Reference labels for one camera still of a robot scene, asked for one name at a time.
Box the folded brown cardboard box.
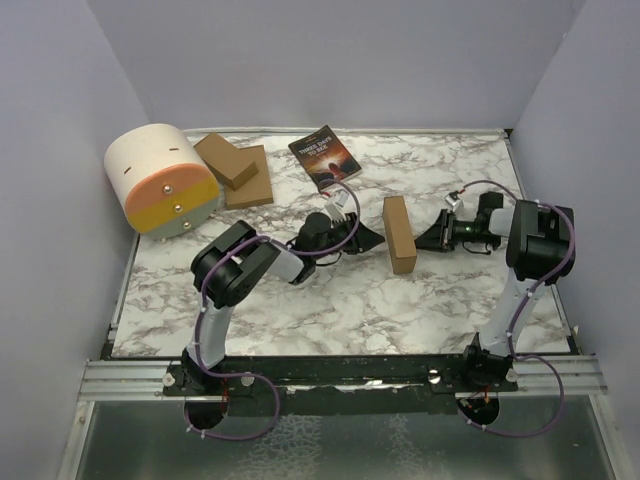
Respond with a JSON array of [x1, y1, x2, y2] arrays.
[[194, 133, 258, 190]]

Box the flat brown cardboard box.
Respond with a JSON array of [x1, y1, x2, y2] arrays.
[[224, 145, 274, 210]]

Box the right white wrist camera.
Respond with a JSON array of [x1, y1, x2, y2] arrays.
[[444, 190, 464, 212]]

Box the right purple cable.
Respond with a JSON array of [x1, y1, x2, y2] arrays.
[[459, 179, 576, 437]]

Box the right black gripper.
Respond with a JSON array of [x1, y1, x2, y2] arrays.
[[413, 209, 498, 252]]

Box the cream orange cylindrical drawer unit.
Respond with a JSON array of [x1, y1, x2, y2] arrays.
[[104, 123, 220, 240]]

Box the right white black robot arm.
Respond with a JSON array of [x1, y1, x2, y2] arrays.
[[415, 192, 576, 391]]

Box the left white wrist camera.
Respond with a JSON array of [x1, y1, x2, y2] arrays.
[[324, 189, 350, 222]]

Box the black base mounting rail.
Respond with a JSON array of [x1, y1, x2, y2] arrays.
[[163, 354, 517, 416]]

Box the dark paperback book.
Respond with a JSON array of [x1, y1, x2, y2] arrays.
[[288, 125, 362, 191]]

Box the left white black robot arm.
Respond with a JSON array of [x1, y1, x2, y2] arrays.
[[181, 212, 385, 395]]

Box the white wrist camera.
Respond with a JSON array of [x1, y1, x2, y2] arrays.
[[444, 190, 464, 212], [324, 189, 350, 222]]

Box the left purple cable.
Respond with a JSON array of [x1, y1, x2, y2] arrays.
[[182, 180, 361, 442]]

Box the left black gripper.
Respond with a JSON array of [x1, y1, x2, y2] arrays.
[[313, 212, 384, 261]]

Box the purple cable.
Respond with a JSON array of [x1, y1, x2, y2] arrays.
[[182, 180, 361, 442], [459, 179, 576, 437]]

